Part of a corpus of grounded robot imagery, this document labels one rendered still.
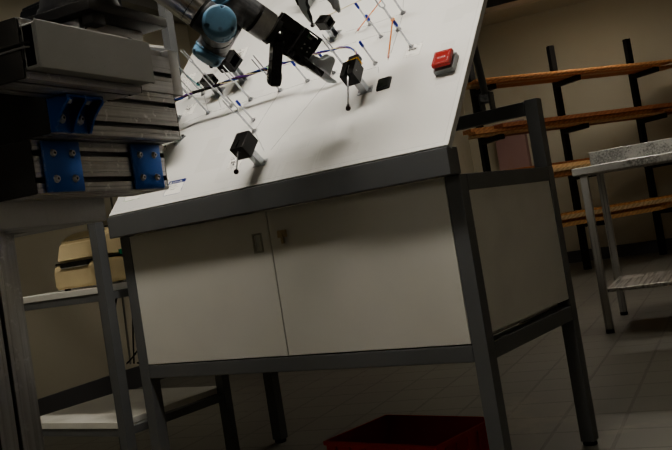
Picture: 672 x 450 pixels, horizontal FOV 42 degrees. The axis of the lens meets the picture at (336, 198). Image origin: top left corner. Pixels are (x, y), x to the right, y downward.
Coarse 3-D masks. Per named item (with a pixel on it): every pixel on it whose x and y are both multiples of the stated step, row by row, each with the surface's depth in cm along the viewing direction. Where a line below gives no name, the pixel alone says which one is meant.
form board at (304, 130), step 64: (320, 0) 283; (384, 0) 261; (448, 0) 241; (192, 64) 305; (384, 64) 239; (192, 128) 276; (256, 128) 254; (320, 128) 236; (384, 128) 220; (448, 128) 206; (192, 192) 251
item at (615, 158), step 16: (640, 144) 487; (656, 144) 484; (592, 160) 498; (608, 160) 495; (624, 160) 427; (640, 160) 424; (656, 160) 421; (592, 208) 437; (608, 208) 490; (592, 224) 437; (608, 224) 491; (592, 240) 438; (608, 240) 491; (656, 272) 478; (608, 288) 438; (624, 288) 435; (640, 288) 432; (608, 304) 435; (624, 304) 489; (608, 320) 436
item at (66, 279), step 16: (64, 240) 293; (80, 240) 288; (112, 240) 285; (64, 256) 289; (80, 256) 285; (112, 256) 285; (64, 272) 286; (80, 272) 282; (112, 272) 283; (64, 288) 287
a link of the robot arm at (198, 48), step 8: (200, 40) 204; (200, 48) 203; (208, 48) 202; (224, 48) 201; (200, 56) 205; (208, 56) 203; (216, 56) 204; (224, 56) 206; (208, 64) 208; (216, 64) 206
